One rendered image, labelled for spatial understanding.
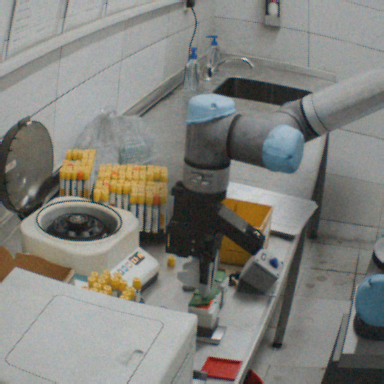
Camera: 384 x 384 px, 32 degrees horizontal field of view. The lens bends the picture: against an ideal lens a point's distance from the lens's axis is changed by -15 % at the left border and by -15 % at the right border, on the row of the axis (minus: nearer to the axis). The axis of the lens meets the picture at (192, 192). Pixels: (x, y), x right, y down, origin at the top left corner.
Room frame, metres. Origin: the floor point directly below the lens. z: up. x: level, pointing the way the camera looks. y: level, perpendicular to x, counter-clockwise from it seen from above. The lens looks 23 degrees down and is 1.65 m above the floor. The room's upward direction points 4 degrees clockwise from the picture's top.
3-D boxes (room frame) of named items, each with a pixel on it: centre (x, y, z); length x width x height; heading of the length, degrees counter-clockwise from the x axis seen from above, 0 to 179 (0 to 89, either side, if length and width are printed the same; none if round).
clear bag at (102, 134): (1.92, 0.26, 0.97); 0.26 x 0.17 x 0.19; 8
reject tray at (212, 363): (1.01, -0.08, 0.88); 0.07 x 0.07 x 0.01; 77
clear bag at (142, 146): (2.07, 0.19, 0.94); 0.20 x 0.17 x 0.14; 138
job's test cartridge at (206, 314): (1.15, -0.03, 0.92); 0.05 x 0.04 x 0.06; 75
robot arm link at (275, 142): (1.12, -0.12, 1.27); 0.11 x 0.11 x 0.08; 64
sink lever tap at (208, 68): (3.16, -0.13, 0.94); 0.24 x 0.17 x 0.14; 77
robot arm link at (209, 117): (1.15, -0.02, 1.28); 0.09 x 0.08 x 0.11; 64
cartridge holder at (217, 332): (1.15, -0.04, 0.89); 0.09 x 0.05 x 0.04; 75
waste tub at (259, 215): (1.52, -0.11, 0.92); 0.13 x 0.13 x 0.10; 73
